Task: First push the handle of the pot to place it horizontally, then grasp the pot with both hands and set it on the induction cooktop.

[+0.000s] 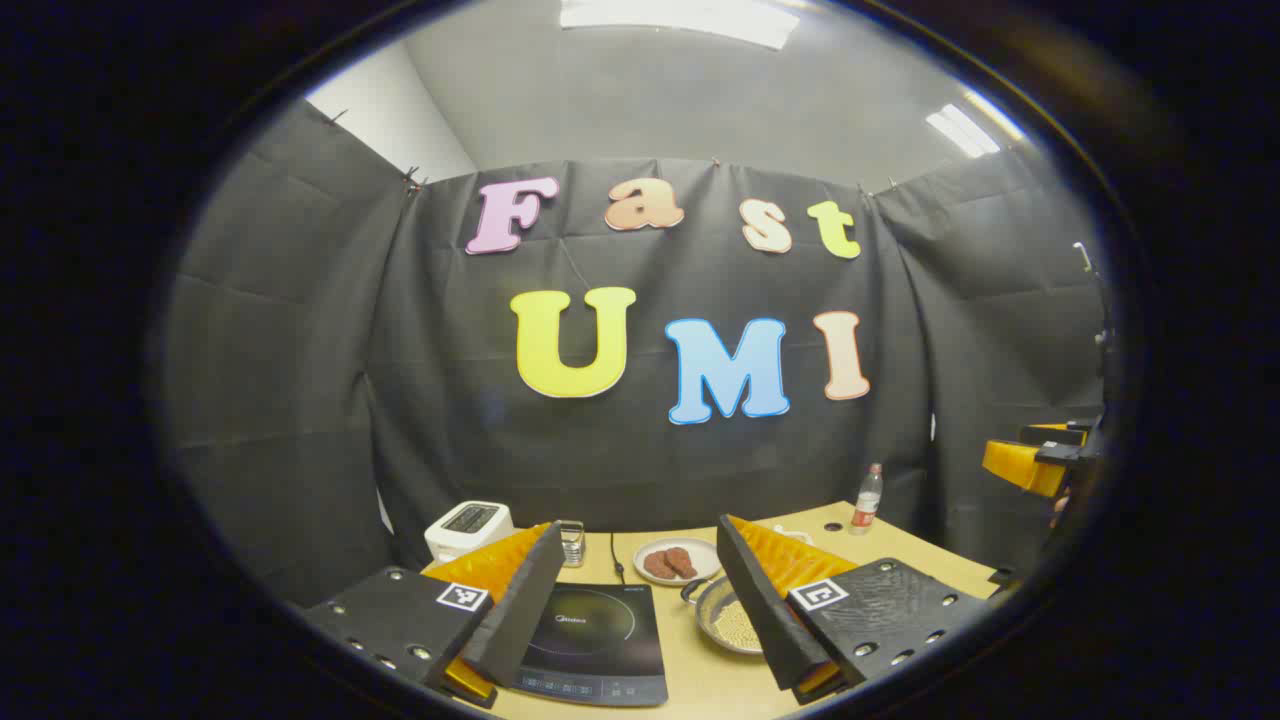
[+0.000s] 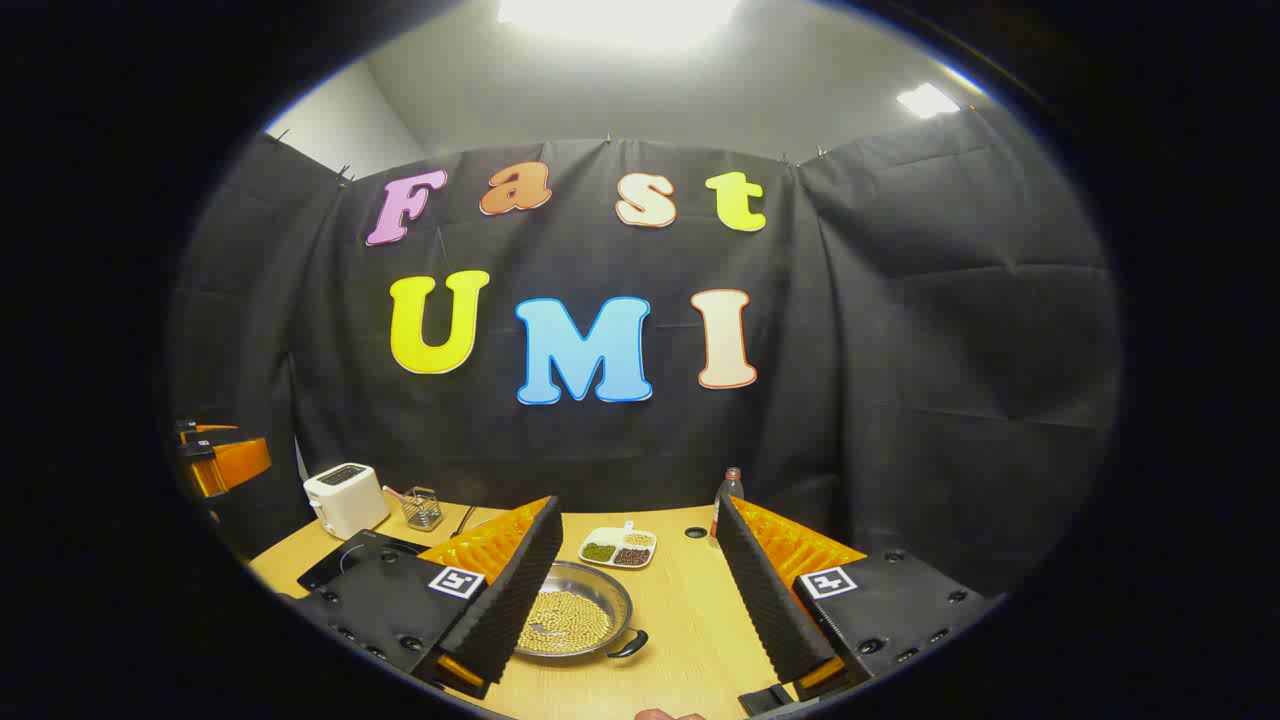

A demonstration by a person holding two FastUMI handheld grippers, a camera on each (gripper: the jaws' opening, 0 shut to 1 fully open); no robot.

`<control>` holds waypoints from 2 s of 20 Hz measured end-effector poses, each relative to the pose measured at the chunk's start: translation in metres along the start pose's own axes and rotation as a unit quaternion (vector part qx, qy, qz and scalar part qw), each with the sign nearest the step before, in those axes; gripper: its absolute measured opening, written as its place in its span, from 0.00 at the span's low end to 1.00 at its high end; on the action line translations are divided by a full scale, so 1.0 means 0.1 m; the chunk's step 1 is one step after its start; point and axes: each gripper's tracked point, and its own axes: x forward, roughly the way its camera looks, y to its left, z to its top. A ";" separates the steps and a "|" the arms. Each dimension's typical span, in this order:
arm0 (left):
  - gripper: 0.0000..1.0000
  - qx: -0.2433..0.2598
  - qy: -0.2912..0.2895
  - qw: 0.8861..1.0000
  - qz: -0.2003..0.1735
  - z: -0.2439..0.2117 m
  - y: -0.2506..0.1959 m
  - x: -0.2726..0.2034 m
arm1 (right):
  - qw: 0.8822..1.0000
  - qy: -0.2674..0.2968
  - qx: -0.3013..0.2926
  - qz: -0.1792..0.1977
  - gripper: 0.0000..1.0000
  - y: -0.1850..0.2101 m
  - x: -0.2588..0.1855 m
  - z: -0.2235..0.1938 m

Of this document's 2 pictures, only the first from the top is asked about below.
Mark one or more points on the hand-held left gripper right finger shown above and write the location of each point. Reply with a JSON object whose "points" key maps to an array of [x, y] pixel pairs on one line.
{"points": [[760, 610]]}

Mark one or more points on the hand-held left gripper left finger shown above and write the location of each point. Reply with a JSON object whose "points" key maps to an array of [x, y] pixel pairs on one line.
{"points": [[520, 620]]}

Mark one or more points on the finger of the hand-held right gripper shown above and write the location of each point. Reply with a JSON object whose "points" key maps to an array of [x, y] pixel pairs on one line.
{"points": [[1025, 468], [1055, 435]]}

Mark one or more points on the stainless steel pot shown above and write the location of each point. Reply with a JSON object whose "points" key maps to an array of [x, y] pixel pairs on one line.
{"points": [[722, 622]]}

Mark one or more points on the black induction cooktop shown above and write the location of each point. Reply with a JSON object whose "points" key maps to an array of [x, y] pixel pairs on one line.
{"points": [[600, 640]]}

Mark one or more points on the pile of soybeans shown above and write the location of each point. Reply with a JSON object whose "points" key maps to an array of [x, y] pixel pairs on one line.
{"points": [[735, 625]]}

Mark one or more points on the white round plate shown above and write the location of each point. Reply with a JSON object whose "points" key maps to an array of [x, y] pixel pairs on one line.
{"points": [[708, 560]]}

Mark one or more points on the red meat slice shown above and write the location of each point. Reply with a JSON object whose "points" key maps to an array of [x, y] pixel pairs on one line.
{"points": [[682, 562], [658, 566]]}

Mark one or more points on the white toaster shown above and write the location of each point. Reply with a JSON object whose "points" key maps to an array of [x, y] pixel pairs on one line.
{"points": [[465, 530]]}

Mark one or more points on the red label water bottle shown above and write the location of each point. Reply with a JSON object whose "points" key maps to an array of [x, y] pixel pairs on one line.
{"points": [[866, 505]]}

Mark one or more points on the ceiling light panel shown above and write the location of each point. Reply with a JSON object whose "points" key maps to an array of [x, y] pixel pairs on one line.
{"points": [[962, 130]]}

